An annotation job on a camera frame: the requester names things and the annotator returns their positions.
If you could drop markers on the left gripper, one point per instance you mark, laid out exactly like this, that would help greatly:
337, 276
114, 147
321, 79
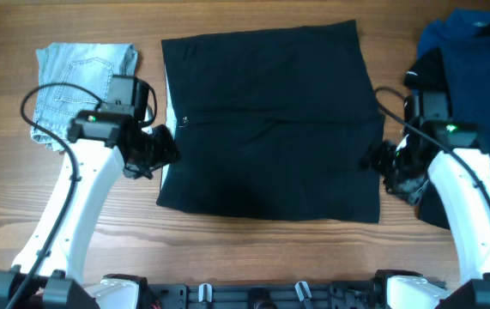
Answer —
166, 153

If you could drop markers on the folded light blue jeans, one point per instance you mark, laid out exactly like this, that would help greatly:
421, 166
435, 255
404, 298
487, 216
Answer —
76, 76

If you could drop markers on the black shorts garment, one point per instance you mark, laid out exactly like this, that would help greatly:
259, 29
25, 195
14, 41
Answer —
273, 125

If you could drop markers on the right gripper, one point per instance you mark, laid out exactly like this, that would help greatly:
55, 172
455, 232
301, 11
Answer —
375, 157

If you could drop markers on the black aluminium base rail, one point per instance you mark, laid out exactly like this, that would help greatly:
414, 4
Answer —
334, 295

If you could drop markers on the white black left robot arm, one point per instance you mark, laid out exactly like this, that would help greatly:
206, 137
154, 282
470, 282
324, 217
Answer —
47, 273

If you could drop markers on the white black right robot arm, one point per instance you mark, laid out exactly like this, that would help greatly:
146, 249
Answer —
449, 158

